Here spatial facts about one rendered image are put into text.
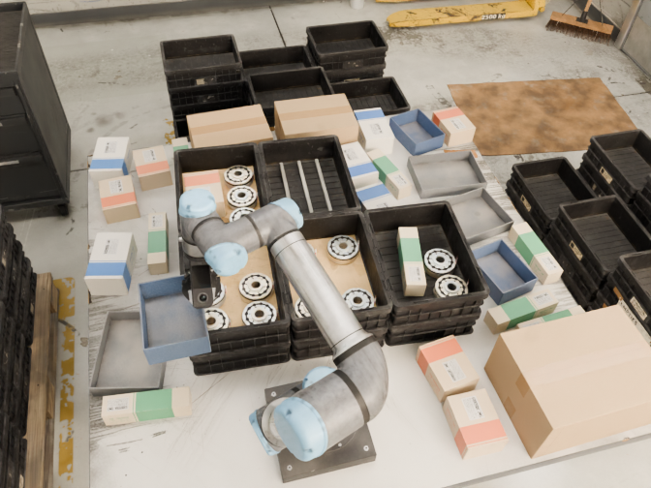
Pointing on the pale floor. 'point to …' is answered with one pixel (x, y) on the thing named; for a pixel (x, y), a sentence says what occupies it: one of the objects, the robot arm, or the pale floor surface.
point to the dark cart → (30, 120)
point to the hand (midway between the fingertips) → (202, 306)
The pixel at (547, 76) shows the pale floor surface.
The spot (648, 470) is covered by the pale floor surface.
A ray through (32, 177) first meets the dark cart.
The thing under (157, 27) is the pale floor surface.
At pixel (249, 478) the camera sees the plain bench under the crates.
